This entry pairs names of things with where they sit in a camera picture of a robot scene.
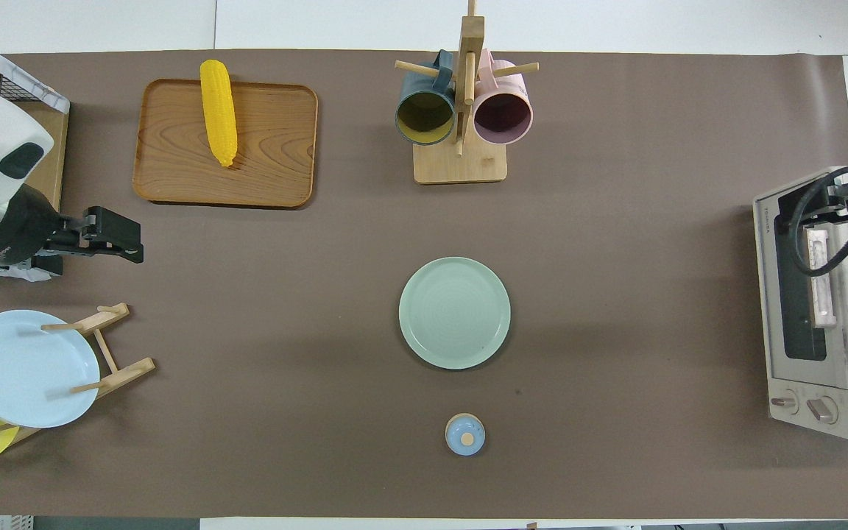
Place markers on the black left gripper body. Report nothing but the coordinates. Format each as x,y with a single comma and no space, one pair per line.
12,228

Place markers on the yellow corn cob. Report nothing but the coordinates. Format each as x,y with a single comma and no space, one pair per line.
219,110

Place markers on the pale green plate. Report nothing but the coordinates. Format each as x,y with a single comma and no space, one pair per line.
455,313

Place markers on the silver oven knob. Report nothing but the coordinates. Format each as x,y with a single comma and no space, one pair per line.
785,402
823,410

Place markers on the wooden plate rack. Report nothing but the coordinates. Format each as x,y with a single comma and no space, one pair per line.
126,372

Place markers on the light blue plate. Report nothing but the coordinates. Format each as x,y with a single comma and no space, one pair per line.
19,375

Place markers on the wooden serving tray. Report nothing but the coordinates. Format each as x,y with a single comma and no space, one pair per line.
262,147

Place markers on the brown table mat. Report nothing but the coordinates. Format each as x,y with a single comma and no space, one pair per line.
321,294

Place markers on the dark blue mug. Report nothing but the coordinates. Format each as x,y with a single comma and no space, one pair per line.
424,118

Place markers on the wooden mug tree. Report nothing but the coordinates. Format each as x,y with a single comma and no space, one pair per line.
461,165

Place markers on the pink mug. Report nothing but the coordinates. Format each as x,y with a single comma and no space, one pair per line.
503,118

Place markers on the small blue lidded jar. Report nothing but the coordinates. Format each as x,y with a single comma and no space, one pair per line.
465,436

